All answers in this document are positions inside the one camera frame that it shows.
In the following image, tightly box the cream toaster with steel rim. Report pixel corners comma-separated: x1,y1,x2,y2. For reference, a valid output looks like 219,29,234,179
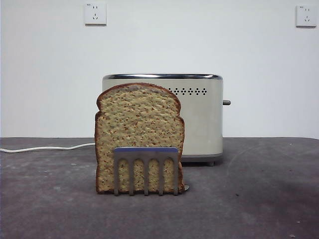
102,73,224,167

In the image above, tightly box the white wall socket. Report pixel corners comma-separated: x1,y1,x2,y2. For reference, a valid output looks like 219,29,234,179
84,2,108,26
295,4,318,28

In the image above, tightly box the brown bread slice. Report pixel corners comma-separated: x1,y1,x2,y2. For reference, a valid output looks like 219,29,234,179
94,83,186,195

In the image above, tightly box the white power cable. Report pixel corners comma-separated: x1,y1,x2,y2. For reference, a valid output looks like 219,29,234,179
0,142,97,153

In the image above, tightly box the silver metal toast rack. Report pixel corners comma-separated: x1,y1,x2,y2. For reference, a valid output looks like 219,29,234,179
113,146,191,197

